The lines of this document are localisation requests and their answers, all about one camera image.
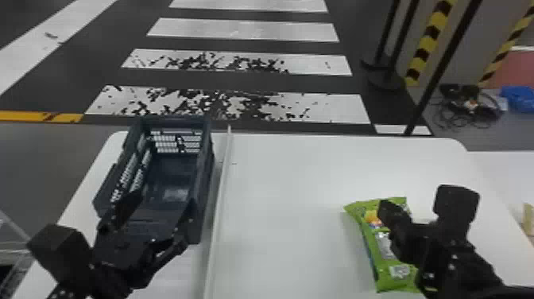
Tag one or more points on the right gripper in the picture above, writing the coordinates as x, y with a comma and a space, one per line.
431, 246

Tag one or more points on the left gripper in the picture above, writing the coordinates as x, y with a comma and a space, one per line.
117, 267

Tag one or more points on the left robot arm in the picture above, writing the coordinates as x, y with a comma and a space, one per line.
62, 294

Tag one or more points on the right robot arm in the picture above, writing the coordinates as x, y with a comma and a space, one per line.
471, 277

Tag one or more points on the green snack packet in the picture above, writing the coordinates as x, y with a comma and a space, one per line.
390, 280

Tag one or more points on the blue basket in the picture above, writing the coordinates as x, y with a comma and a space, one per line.
175, 179

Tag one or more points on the clear box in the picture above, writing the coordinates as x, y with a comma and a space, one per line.
10, 246

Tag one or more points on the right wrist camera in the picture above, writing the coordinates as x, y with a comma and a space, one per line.
455, 205

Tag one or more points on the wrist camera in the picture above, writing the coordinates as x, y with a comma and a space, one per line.
58, 250
455, 205

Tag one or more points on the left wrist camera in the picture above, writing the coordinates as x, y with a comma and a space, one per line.
58, 250

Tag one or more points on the black post on round foot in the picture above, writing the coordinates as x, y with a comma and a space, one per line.
386, 46

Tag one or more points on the yellow black striped post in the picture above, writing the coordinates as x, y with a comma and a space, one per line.
505, 48
429, 41

